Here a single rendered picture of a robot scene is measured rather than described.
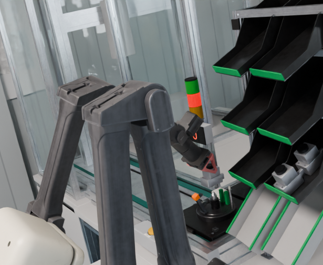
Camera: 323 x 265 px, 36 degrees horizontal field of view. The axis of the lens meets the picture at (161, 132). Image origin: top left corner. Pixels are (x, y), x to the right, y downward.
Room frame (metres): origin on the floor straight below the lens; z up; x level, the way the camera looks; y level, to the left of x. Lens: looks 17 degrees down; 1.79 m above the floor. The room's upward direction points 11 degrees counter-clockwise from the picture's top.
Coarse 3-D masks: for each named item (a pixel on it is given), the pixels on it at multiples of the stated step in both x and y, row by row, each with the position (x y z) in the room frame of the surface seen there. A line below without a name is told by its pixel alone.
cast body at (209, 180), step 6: (210, 168) 1.55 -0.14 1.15; (204, 174) 1.56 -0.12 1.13; (210, 174) 1.53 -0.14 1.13; (216, 174) 1.55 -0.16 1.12; (222, 174) 1.58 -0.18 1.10; (204, 180) 1.54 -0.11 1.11; (210, 180) 1.53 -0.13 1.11; (216, 180) 1.54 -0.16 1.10; (222, 180) 1.56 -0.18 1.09; (204, 186) 1.55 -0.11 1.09; (210, 186) 1.53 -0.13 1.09
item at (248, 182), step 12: (252, 144) 1.39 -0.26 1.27; (264, 144) 1.40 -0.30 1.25; (276, 144) 1.37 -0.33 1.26; (252, 156) 1.38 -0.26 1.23; (264, 156) 1.35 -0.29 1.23; (276, 156) 1.27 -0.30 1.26; (240, 168) 1.37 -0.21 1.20; (252, 168) 1.33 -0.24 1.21; (264, 168) 1.30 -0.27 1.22; (240, 180) 1.31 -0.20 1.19; (252, 180) 1.28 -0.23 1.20; (264, 180) 1.25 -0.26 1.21
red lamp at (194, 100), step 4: (188, 96) 1.78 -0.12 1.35; (192, 96) 1.77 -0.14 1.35; (196, 96) 1.77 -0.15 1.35; (200, 96) 1.78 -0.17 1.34; (188, 100) 1.78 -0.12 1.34; (192, 100) 1.77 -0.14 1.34; (196, 100) 1.77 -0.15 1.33; (200, 100) 1.78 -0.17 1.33; (192, 104) 1.77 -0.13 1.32; (196, 104) 1.77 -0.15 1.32; (200, 104) 1.77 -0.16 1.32
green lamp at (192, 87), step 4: (196, 80) 1.77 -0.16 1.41; (188, 84) 1.77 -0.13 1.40; (192, 84) 1.77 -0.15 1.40; (196, 84) 1.77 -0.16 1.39; (188, 88) 1.77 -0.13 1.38; (192, 88) 1.77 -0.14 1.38; (196, 88) 1.77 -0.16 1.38; (188, 92) 1.78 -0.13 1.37; (192, 92) 1.77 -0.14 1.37; (196, 92) 1.77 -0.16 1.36
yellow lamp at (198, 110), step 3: (201, 105) 1.78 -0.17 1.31; (189, 108) 1.79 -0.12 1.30; (192, 108) 1.77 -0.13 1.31; (195, 108) 1.77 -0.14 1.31; (198, 108) 1.77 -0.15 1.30; (201, 108) 1.78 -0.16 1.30; (192, 111) 1.77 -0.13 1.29; (195, 111) 1.77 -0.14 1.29; (198, 111) 1.77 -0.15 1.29; (201, 111) 1.77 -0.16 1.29; (198, 114) 1.77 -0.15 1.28; (201, 114) 1.77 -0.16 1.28; (201, 117) 1.77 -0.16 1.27
